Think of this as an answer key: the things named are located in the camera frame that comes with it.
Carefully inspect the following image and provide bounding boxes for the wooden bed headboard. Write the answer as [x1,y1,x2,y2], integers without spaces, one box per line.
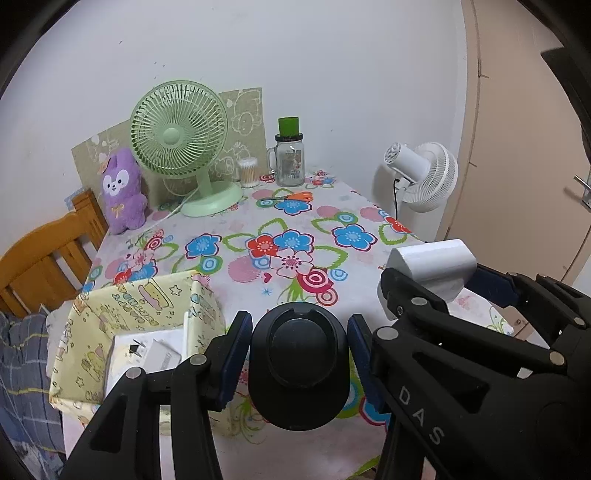
[0,189,107,318]

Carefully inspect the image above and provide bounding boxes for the cotton swab container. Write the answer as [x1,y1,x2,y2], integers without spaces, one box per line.
[236,157,259,188]

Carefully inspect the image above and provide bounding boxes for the yellow cartoon storage box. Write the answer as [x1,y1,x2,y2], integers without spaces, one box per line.
[47,271,242,424]

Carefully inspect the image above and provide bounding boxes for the beige cartoon backboard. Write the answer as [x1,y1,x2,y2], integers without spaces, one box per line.
[71,87,266,209]

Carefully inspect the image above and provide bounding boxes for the blue plaid bedding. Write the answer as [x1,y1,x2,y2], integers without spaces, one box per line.
[1,313,65,462]

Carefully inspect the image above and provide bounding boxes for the green fan white cable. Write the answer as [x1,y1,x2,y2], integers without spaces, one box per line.
[147,191,199,229]

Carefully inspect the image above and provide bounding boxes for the white charger adapter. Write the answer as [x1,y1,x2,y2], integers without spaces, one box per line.
[384,239,477,305]
[142,340,181,374]

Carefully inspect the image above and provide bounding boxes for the beige door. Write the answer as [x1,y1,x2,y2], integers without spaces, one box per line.
[438,1,590,284]

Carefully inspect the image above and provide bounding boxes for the orange handled scissors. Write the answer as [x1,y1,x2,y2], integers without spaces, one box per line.
[257,192,314,206]

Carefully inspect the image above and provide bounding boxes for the black round stand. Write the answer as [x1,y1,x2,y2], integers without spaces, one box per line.
[247,302,351,431]

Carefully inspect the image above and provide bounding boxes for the purple plush toy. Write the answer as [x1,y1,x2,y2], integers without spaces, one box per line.
[99,148,148,235]

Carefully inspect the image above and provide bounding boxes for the round bear mirror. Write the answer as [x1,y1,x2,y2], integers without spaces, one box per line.
[110,340,147,371]

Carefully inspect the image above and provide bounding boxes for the white remote control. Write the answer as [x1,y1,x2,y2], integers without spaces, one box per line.
[181,311,189,361]

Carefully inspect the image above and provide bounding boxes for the white standing fan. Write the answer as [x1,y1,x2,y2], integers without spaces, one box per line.
[372,142,460,241]

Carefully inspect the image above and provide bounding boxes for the glass mug jar green lid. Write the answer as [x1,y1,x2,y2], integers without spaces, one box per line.
[266,117,305,188]

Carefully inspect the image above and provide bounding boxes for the green desk fan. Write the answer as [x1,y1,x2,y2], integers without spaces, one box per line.
[129,80,242,218]

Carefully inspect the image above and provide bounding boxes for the floral tablecloth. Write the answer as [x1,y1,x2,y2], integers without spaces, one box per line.
[81,171,417,479]

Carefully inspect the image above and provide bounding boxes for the white pillow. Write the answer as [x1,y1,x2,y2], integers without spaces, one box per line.
[46,301,73,355]

